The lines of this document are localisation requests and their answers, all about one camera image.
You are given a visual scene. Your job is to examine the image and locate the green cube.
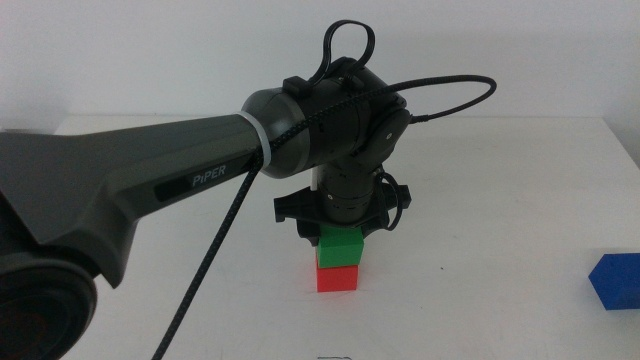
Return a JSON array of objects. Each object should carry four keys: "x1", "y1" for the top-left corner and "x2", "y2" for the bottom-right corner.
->
[{"x1": 316, "y1": 225, "x2": 365, "y2": 269}]

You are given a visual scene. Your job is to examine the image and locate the red cube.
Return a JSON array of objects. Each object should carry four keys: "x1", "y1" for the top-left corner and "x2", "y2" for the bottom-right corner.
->
[{"x1": 315, "y1": 259, "x2": 360, "y2": 293}]

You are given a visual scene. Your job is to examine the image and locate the blue cube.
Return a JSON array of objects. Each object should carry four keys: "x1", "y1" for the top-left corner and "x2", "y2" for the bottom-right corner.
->
[{"x1": 588, "y1": 253, "x2": 640, "y2": 311}]

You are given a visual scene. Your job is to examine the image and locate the white zip tie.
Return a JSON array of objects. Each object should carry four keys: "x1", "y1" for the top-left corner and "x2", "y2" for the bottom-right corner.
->
[{"x1": 235, "y1": 110, "x2": 274, "y2": 169}]

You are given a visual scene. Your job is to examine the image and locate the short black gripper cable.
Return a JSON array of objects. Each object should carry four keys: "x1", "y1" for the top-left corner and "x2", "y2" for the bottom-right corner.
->
[{"x1": 374, "y1": 171, "x2": 404, "y2": 233}]

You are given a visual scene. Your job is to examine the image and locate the thin black looped cable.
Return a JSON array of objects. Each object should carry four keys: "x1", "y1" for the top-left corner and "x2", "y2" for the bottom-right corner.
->
[{"x1": 308, "y1": 19, "x2": 376, "y2": 86}]

